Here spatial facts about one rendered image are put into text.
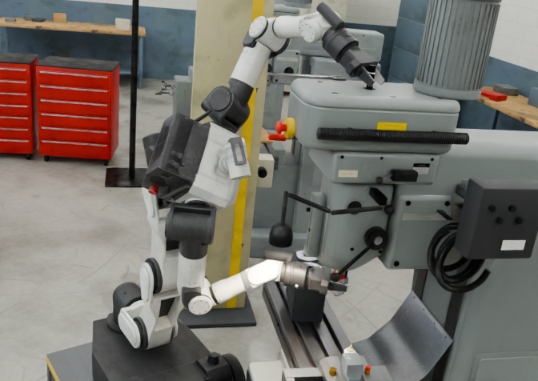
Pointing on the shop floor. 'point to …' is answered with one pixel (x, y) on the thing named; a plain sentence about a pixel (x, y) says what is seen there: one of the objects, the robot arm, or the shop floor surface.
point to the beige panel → (235, 13)
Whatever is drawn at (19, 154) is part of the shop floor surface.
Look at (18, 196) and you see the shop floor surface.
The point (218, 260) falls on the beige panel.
